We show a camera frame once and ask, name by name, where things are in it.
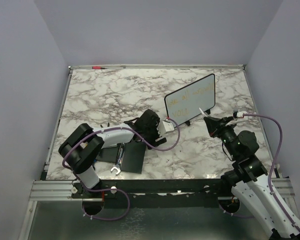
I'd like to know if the red marker on rail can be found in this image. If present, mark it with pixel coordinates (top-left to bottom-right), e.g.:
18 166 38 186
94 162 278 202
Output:
91 66 107 70

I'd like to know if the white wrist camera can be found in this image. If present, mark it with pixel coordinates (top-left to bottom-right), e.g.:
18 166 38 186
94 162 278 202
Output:
226 110 248 126
157 120 175 136

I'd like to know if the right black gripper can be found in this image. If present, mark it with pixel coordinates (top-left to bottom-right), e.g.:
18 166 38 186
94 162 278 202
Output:
204 115 239 159

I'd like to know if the aluminium table frame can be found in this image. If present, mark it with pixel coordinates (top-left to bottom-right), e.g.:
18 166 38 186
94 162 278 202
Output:
17 63 300 240

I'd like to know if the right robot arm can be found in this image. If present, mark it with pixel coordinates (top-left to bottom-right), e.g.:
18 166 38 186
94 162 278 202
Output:
203 112 300 240

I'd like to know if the black square mat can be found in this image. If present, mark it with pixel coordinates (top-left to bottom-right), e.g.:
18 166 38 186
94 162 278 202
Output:
96 141 146 174

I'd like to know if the black framed whiteboard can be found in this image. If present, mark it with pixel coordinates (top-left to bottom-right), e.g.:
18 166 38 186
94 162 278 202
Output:
164 73 216 126

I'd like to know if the silver wrench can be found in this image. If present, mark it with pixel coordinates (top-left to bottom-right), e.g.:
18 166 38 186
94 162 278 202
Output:
110 143 125 176

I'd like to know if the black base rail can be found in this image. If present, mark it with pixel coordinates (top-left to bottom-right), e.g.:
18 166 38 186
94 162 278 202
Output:
39 169 251 210

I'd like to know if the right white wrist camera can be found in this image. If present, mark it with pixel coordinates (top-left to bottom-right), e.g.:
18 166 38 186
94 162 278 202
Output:
226 110 248 126

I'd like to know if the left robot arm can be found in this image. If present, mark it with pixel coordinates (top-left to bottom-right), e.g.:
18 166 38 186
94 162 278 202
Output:
58 109 167 198

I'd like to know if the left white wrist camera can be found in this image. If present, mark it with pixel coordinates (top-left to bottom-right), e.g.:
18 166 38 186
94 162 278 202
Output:
157 120 175 136

